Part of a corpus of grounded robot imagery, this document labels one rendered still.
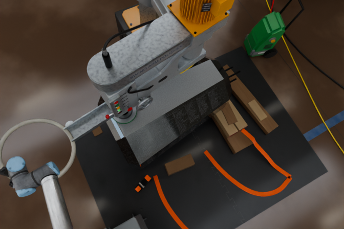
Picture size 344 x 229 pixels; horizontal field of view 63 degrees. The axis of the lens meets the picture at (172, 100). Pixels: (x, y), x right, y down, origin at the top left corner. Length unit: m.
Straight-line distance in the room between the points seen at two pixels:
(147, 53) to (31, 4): 2.87
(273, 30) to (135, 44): 2.04
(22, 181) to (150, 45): 1.04
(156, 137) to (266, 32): 1.79
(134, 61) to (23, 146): 2.13
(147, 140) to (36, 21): 2.37
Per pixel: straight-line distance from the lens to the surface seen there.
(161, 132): 2.51
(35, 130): 3.51
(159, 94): 2.51
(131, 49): 1.71
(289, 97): 3.75
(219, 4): 1.61
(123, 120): 2.39
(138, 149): 2.50
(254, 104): 3.42
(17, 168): 1.79
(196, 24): 1.80
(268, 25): 3.49
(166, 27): 1.79
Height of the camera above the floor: 3.13
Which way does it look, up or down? 69 degrees down
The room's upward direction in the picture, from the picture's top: 9 degrees clockwise
